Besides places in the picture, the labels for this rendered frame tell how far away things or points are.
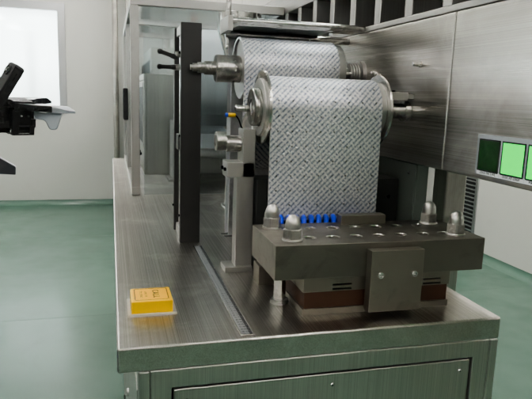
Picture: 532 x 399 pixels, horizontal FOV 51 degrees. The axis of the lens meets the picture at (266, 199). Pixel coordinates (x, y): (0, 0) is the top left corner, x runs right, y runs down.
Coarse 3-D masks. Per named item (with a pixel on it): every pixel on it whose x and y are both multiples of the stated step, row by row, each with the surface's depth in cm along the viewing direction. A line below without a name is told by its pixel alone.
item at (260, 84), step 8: (256, 80) 115; (256, 88) 115; (264, 88) 109; (264, 96) 109; (384, 96) 116; (264, 104) 109; (384, 104) 115; (264, 112) 109; (384, 112) 115; (264, 120) 110; (384, 120) 116; (256, 128) 115; (264, 128) 111
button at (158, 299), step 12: (144, 288) 101; (156, 288) 102; (168, 288) 102; (132, 300) 96; (144, 300) 96; (156, 300) 96; (168, 300) 96; (132, 312) 95; (144, 312) 95; (156, 312) 96
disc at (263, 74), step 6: (264, 72) 111; (264, 78) 111; (270, 84) 108; (270, 90) 107; (270, 96) 107; (270, 102) 107; (270, 108) 107; (270, 114) 108; (270, 120) 108; (270, 126) 109; (264, 132) 111; (258, 138) 116; (264, 138) 111
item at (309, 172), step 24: (288, 144) 111; (312, 144) 112; (336, 144) 113; (360, 144) 115; (288, 168) 111; (312, 168) 113; (336, 168) 114; (360, 168) 116; (288, 192) 112; (312, 192) 114; (336, 192) 115; (360, 192) 117; (336, 216) 116
